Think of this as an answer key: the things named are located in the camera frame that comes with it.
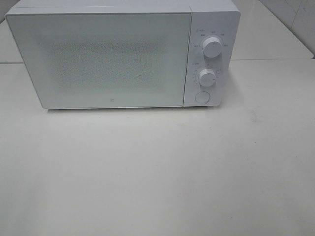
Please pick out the upper white power knob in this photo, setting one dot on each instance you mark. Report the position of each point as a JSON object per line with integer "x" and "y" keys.
{"x": 212, "y": 47}

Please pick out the white microwave door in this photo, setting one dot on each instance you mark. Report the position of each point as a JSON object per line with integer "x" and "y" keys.
{"x": 104, "y": 60}

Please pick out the white timer knob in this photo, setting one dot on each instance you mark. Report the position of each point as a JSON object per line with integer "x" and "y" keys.
{"x": 207, "y": 77}

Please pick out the round white door button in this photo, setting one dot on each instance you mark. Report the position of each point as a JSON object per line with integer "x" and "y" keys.
{"x": 202, "y": 97}

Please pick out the white microwave oven body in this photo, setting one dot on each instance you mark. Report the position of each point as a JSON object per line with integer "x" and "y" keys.
{"x": 207, "y": 18}

